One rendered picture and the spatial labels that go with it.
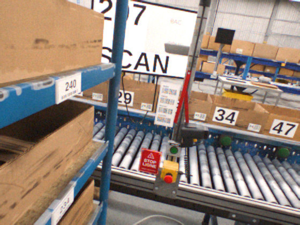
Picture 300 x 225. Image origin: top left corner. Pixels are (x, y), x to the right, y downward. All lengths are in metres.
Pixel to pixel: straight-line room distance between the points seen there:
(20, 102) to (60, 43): 0.13
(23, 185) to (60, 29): 0.22
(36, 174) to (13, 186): 0.05
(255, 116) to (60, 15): 1.47
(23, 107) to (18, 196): 0.15
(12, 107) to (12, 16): 0.10
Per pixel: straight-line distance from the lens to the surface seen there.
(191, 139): 0.92
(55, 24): 0.33
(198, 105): 1.54
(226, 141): 1.58
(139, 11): 0.96
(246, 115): 1.62
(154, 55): 0.96
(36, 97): 0.26
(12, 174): 0.32
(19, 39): 0.28
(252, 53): 6.26
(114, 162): 1.18
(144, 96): 1.55
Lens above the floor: 1.41
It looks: 19 degrees down
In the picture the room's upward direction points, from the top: 9 degrees clockwise
